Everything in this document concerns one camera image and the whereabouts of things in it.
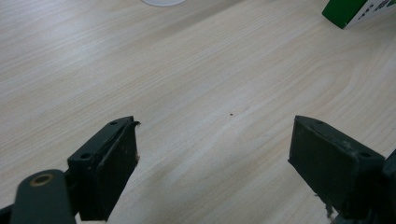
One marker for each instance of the white round plate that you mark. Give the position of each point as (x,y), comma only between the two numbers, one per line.
(163,2)

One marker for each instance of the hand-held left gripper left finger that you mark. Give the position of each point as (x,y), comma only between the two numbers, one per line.
(104,168)

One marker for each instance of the green and white box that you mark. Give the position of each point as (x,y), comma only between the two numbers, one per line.
(351,11)

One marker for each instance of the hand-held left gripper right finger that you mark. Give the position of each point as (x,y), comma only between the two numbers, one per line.
(334,165)

